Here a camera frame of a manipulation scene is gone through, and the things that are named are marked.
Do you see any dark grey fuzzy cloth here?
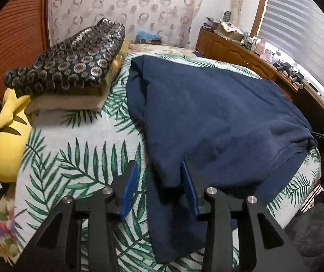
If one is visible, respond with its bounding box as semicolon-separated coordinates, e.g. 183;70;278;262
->
285;202;324;259

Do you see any cluster of small bottles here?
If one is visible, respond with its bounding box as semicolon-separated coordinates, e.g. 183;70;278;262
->
242;34;257;49

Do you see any yellow plush toy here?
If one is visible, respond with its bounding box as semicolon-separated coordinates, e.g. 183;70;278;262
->
0;88;33;182

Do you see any long wooden cabinet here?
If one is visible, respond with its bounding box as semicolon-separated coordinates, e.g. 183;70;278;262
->
196;28;324;120

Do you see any palm leaf blanket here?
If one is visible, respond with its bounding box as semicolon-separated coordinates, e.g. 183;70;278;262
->
13;52;321;272

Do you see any cardboard box with blue bags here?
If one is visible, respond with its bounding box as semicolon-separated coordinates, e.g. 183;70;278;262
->
136;31;162;45

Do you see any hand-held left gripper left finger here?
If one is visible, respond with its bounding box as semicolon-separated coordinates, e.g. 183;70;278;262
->
17;160;139;272

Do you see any patterned cloth pile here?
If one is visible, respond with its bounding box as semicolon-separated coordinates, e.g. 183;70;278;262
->
206;17;222;30

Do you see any pastel floral cloth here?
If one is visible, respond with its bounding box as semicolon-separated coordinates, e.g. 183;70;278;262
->
0;195;24;265

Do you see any sheer circle-patterned curtain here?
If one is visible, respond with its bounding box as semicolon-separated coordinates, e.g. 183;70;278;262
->
46;0;205;49

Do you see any navy blue printed t-shirt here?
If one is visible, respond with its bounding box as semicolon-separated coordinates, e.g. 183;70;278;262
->
126;55;319;264

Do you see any floral bedspread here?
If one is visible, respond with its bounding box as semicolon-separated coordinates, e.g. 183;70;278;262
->
128;43;200;59

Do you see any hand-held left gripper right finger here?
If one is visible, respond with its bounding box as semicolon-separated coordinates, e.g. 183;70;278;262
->
180;161;307;272

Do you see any red white striped cloth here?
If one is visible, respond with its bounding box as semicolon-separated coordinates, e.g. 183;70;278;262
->
302;184;324;213

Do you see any black circle-patterned folded garment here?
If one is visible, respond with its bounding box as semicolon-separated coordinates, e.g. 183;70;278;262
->
4;17;126;97

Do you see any grey striped window blind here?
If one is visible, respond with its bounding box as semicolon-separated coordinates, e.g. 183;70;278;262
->
259;0;324;100

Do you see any wooden louvered wardrobe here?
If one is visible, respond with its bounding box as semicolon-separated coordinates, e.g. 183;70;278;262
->
0;0;50;233

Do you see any open cardboard box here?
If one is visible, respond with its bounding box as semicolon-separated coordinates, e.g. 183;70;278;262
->
216;20;244;41

